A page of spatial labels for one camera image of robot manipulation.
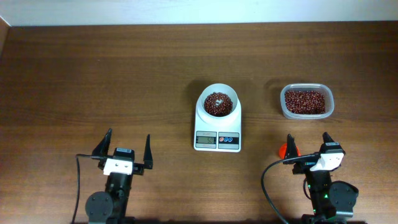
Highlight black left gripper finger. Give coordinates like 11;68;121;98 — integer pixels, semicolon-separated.
143;134;153;169
91;128;113;157

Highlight orange measuring scoop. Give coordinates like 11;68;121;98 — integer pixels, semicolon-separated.
279;143;301;159

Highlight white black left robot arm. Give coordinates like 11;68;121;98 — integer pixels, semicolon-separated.
85;129;153;224

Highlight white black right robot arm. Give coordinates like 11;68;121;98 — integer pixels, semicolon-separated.
283;133;359;223

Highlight white digital kitchen scale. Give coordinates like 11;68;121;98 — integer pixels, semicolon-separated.
193;93;243;152

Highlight red adzuki beans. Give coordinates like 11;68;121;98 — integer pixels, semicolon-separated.
284;90;325;114

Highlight clear plastic food container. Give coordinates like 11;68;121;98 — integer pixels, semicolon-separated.
280;83;335;119

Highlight red beans in bowl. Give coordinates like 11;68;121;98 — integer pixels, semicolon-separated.
204;92;233;117

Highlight white plastic bowl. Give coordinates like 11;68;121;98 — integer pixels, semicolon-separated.
197;83;241;118

